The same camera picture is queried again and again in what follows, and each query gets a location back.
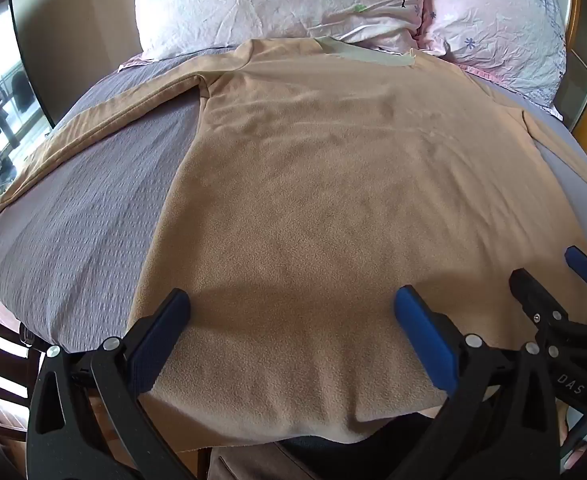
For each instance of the white floral pillow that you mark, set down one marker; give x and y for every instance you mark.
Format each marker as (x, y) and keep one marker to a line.
(273, 0)

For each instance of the pink floral pillow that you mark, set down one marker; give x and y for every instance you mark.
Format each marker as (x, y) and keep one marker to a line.
(498, 15)

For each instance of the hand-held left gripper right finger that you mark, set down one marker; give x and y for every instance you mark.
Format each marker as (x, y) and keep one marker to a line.
(423, 332)

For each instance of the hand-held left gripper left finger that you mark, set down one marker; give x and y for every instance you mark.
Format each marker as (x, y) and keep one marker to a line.
(166, 327)

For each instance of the tan fleece long-sleeve shirt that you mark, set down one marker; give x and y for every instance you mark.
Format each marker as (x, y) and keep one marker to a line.
(333, 200)

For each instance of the window with hanging clothes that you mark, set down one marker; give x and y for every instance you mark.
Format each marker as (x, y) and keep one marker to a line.
(3, 110)

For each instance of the grey textured bedspread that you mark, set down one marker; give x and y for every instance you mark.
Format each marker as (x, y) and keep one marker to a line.
(83, 200)

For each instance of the light grey bed sheet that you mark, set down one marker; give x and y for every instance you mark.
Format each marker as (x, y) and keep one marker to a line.
(563, 160)

